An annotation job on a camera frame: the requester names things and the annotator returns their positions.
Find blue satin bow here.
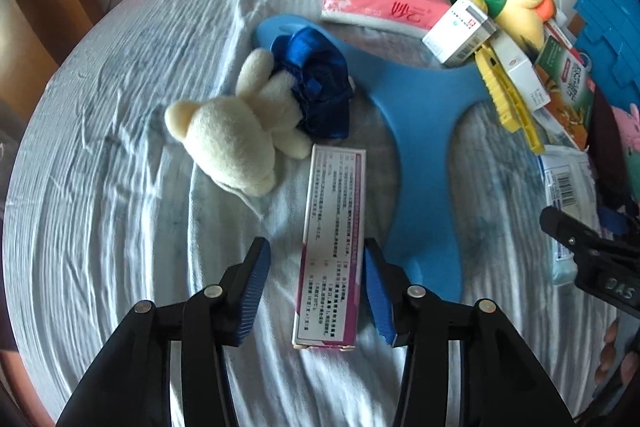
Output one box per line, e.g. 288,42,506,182
270,26,355,140

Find blue plastic board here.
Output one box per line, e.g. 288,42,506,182
254,14,489,301

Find white wet wipes pack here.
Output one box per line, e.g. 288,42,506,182
538,145,600,287

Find striped light blue tablecloth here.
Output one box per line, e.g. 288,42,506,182
2,0,616,426

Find dark maroon cloth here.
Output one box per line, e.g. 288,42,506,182
588,89,630,210

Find white narrow box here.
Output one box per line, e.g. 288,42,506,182
489,28,550,112

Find long purple white box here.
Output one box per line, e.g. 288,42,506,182
292,145,367,350

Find blue plastic crate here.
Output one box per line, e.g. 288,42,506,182
574,0,640,109

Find white grey small box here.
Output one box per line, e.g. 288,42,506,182
422,0,497,67

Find yellow plastic clip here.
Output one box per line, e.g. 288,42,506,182
474,44,544,155

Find large pink pig plush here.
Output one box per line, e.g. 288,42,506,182
612,103,640,173

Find yellow duck plush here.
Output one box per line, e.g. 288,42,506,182
472,0,555,54

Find green orange medicine box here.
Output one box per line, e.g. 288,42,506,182
534,36,594,150

